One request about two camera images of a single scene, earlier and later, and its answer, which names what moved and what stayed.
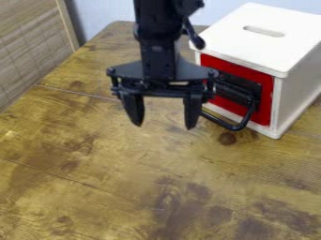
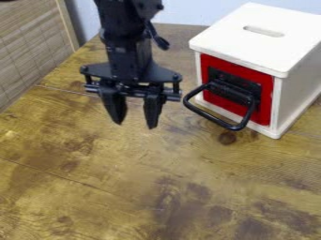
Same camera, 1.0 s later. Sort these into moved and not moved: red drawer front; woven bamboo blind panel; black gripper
Moved: black gripper
Not moved: woven bamboo blind panel; red drawer front
